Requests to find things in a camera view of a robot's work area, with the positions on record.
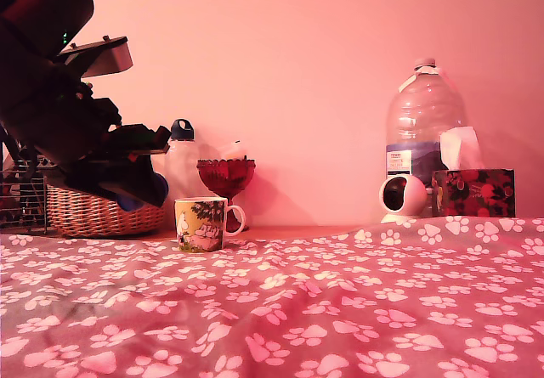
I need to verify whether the blue coffee capsule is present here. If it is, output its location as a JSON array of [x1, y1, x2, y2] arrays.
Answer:
[[116, 172, 169, 212]]

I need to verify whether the pale flask with black cap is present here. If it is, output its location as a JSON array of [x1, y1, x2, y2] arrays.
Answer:
[[163, 118, 201, 227]]

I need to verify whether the cartoon print mug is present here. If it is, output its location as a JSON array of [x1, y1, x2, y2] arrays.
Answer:
[[173, 197, 247, 254]]

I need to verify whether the red glass goblet bowl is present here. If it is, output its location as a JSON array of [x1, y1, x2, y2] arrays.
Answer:
[[195, 159, 258, 234]]

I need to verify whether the pale candle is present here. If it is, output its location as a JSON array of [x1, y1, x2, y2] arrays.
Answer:
[[217, 139, 248, 162]]

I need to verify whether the paw-print cloth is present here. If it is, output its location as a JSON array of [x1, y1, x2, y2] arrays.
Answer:
[[0, 215, 544, 378]]

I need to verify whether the large clear plastic water bottle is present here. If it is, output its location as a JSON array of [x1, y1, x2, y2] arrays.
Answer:
[[384, 57, 468, 190]]

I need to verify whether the white tissue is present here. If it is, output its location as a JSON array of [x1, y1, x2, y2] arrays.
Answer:
[[439, 126, 484, 171]]

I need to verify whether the floral tissue box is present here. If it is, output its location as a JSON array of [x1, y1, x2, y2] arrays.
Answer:
[[430, 167, 517, 219]]

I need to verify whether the wicker basket with handle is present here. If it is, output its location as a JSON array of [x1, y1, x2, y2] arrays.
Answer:
[[45, 181, 167, 239]]

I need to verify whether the metal wire utensil rack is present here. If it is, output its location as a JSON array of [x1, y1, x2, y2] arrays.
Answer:
[[0, 156, 48, 235]]

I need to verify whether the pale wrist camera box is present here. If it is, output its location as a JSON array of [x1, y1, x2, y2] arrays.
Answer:
[[57, 36, 134, 80]]

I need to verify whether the small white round camera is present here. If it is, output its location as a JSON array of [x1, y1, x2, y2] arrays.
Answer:
[[377, 174, 428, 225]]

